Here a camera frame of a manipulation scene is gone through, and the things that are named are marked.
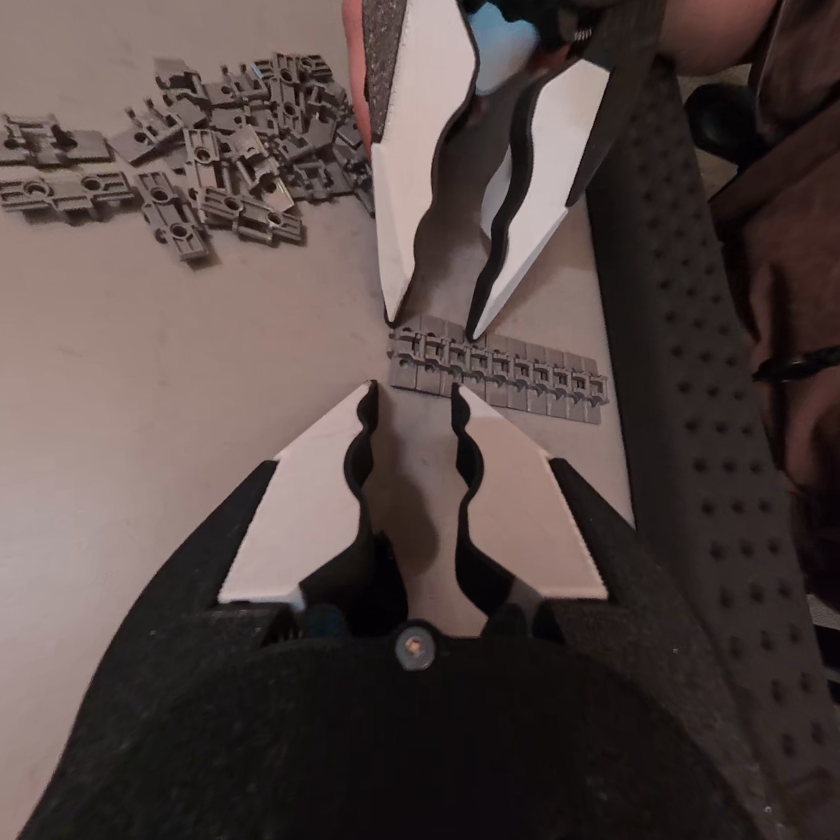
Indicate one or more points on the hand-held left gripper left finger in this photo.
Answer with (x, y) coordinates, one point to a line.
(302, 518)

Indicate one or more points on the grey desk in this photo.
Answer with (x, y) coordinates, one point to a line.
(164, 394)

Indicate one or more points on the person's right forearm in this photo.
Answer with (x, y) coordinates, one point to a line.
(715, 33)

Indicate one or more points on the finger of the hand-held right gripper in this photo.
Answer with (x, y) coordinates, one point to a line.
(420, 98)
(551, 151)

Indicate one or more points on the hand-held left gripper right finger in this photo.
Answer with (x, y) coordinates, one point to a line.
(531, 518)

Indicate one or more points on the pile of grey track links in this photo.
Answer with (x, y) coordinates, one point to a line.
(229, 151)

